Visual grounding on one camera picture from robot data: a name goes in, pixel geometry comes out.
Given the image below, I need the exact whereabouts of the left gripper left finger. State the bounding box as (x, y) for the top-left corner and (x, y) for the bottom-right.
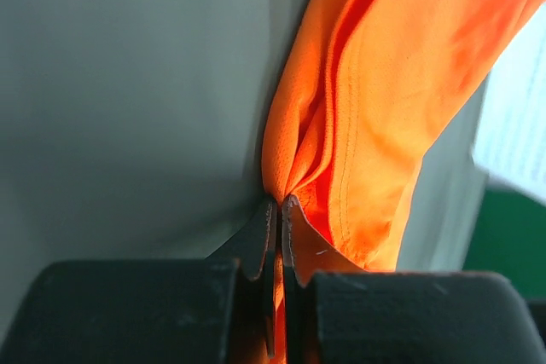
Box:
(1, 198), (277, 363)

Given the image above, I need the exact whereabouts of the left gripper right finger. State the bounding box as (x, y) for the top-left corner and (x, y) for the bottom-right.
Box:
(282, 196), (545, 363)

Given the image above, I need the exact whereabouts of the orange t-shirt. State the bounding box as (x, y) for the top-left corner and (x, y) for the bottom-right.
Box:
(262, 0), (544, 273)

